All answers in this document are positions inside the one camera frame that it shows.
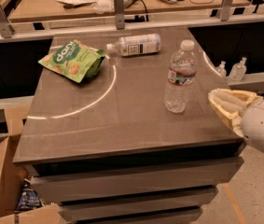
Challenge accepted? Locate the white labelled bottle lying down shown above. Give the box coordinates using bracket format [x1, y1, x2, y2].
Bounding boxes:
[106, 34, 161, 57]

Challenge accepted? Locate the metal rail bracket right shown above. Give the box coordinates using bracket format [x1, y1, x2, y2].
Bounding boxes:
[218, 0, 233, 21]

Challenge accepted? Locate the green snack bag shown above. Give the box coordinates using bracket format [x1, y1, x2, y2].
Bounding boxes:
[38, 39, 105, 83]

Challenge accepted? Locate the small sanitizer bottle right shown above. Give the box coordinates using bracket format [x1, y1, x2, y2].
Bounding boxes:
[229, 57, 247, 81]

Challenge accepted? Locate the grey metal rail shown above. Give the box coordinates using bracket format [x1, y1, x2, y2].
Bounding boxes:
[0, 14, 264, 42]

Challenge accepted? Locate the small sanitizer bottle left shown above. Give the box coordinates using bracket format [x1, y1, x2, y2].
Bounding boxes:
[216, 61, 227, 77]

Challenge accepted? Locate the dark blue snack bag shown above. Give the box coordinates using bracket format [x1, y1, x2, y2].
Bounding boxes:
[16, 179, 43, 212]

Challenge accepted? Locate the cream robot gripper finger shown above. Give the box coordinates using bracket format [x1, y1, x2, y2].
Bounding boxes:
[208, 89, 263, 137]

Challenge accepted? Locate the clear plastic water bottle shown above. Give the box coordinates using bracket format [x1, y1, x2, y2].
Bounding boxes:
[164, 39, 198, 113]

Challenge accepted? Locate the black cable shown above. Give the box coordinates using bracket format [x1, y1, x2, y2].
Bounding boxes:
[132, 0, 150, 22]

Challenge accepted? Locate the small sanitizer bottle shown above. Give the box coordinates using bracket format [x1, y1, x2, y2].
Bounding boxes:
[216, 61, 227, 77]
[229, 57, 247, 81]

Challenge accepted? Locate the wooden desk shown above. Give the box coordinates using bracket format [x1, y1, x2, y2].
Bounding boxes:
[8, 0, 257, 24]

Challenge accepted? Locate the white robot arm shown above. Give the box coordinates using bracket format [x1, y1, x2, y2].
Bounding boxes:
[208, 89, 264, 153]

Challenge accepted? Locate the grey drawer cabinet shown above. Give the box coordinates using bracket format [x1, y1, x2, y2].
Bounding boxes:
[14, 26, 243, 224]

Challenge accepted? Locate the cardboard box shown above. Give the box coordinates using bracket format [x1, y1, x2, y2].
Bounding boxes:
[0, 105, 66, 224]

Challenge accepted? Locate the metal rail bracket middle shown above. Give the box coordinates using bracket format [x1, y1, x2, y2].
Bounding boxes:
[114, 0, 125, 30]

